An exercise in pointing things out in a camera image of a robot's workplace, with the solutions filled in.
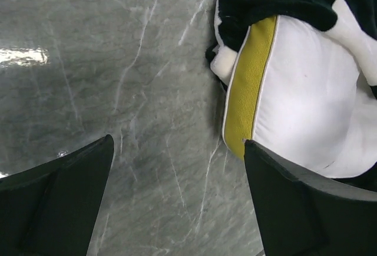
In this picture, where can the white pillow yellow edge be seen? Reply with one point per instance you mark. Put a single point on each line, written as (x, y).
(301, 95)

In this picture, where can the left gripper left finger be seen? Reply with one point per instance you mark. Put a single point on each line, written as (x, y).
(51, 209)

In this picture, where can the black white checkered pillowcase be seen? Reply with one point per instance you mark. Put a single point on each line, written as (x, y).
(352, 23)

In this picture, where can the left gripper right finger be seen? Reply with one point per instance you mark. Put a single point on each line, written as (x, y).
(300, 212)

